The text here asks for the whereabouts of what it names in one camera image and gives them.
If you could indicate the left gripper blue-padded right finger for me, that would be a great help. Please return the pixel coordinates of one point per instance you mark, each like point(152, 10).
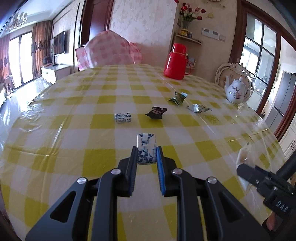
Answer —
point(206, 210)

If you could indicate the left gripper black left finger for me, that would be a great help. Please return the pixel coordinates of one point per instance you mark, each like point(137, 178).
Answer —
point(88, 209)

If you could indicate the blue white candy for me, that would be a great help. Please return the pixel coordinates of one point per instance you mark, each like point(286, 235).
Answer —
point(147, 148)
point(122, 117)

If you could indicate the silver snack packet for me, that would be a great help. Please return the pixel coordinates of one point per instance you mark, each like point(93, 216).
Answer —
point(198, 108)

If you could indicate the green snack packet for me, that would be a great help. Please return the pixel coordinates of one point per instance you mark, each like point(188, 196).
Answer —
point(178, 98)

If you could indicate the right hand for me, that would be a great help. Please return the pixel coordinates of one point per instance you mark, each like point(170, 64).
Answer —
point(273, 222)

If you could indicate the yellow checkered tablecloth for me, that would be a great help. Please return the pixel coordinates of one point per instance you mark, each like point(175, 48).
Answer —
point(69, 132)

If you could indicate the white floral teapot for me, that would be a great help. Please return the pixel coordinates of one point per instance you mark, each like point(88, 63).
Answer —
point(236, 91)

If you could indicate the black snack packet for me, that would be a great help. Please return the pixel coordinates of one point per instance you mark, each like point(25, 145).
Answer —
point(156, 112)

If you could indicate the white ornate chair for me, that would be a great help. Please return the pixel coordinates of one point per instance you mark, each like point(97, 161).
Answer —
point(234, 71)

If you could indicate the white tv cabinet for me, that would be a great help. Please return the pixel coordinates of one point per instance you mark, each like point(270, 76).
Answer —
point(53, 73)

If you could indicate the red thermos jug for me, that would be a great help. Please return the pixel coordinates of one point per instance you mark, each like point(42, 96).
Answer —
point(176, 64)

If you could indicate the pink checkered covered chair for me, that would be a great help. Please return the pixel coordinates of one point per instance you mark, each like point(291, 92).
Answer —
point(107, 48)

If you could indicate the wooden corner shelf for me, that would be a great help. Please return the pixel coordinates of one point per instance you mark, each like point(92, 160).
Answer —
point(188, 39)

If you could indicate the red flower bouquet vase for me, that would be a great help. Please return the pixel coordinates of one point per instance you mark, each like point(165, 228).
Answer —
point(188, 14)

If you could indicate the chandelier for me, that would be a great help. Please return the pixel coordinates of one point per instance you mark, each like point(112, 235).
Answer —
point(17, 21)

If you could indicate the white wall switch panel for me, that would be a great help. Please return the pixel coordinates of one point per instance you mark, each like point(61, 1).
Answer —
point(213, 34)

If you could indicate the wall television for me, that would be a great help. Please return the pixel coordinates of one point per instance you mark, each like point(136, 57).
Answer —
point(59, 43)

